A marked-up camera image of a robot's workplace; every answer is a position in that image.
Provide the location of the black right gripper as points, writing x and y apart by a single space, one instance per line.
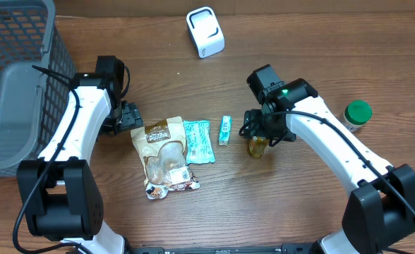
258 130

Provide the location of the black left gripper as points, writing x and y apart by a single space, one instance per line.
133 118

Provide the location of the clear yellow liquid bottle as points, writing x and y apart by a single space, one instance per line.
256 146

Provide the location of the brown snack packet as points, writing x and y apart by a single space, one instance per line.
161 148

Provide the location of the teal Kleenex tissue pack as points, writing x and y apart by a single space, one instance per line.
225 130

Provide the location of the green lid white jar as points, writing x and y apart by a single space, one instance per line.
356 114

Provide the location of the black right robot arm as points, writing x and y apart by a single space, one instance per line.
381 198

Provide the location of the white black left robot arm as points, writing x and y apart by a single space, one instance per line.
61 200

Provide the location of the white barcode scanner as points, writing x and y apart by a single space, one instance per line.
205 31

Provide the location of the grey plastic mesh basket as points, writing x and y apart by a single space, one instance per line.
31 103

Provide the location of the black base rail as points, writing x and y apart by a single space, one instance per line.
221 250

